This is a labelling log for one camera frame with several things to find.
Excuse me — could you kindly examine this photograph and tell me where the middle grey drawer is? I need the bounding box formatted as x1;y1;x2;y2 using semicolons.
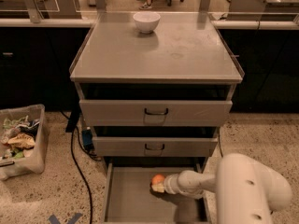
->
93;137;218;157

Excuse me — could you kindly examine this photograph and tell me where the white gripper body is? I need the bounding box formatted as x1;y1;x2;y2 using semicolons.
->
164;174;178;194

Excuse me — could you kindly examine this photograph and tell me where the grey drawer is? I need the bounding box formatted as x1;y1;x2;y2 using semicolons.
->
79;100;233;127
102;163;211;224
93;137;218;157

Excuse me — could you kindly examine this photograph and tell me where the black cable on left floor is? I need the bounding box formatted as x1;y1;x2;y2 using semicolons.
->
60;110;94;224

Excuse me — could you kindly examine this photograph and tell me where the grey metal drawer cabinet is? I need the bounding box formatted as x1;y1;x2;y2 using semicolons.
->
70;12;244;171

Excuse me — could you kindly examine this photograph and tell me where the top grey drawer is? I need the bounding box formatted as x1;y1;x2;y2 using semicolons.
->
79;100;233;127

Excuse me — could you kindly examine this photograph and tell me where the bottom grey drawer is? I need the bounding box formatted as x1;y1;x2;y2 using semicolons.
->
102;163;211;224

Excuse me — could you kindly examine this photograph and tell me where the orange fruit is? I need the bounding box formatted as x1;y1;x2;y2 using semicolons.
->
151;174;165;185

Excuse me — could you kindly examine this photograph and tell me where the blue power box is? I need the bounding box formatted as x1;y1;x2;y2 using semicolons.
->
81;128;93;151

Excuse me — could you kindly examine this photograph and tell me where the crumpled yellow snack bag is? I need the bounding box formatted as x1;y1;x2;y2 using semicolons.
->
7;133;36;149

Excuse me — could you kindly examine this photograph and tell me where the black cable on right floor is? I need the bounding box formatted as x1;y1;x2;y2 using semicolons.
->
217;131;224;158

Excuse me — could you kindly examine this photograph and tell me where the black cable on floor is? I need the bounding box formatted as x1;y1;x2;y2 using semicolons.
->
217;131;224;158
60;110;94;224

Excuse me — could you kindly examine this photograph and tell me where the clear plastic storage bin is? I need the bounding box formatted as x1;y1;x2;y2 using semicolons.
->
0;105;50;180

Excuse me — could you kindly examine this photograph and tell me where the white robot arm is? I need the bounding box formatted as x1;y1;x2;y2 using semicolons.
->
150;153;292;224

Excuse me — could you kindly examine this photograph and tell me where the white ceramic bowl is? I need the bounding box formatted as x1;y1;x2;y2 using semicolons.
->
133;11;161;34

